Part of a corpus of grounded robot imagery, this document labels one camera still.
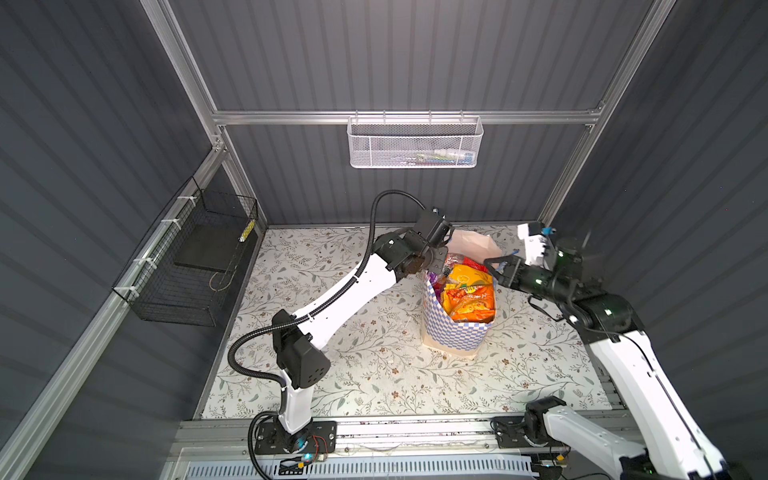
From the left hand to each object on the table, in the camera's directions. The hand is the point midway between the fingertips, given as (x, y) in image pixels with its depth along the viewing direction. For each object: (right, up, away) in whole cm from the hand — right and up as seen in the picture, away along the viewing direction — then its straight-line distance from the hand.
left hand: (436, 251), depth 76 cm
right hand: (+9, -3, -11) cm, 15 cm away
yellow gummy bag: (+8, -7, +6) cm, 12 cm away
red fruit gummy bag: (+11, -3, +10) cm, 15 cm away
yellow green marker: (-52, +6, +6) cm, 52 cm away
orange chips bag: (+8, -12, -6) cm, 16 cm away
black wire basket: (-63, -5, -3) cm, 64 cm away
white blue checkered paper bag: (+1, -20, -4) cm, 21 cm away
